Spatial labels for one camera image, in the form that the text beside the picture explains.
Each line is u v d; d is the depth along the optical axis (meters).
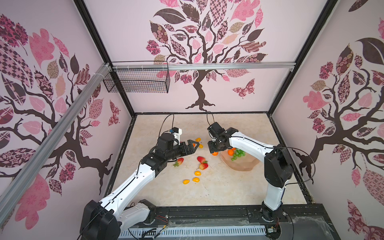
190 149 0.66
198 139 1.03
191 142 0.67
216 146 0.79
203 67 0.98
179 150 0.66
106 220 0.38
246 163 0.88
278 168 0.48
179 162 0.92
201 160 0.92
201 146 1.00
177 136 0.70
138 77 0.95
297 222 0.72
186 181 0.85
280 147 0.50
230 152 0.94
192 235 0.69
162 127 0.57
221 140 0.65
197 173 0.88
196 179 0.85
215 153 0.95
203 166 0.90
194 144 0.69
